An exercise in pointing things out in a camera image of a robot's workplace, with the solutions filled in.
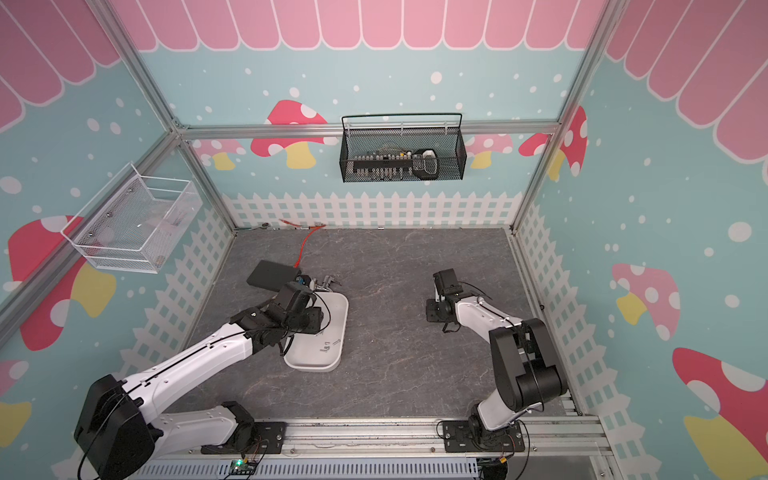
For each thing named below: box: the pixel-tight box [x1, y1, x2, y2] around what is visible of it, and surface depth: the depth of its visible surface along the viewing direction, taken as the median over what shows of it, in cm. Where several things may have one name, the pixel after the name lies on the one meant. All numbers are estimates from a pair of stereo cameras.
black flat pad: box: [246, 260, 299, 292], surface depth 108 cm
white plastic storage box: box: [284, 291, 349, 373], surface depth 90 cm
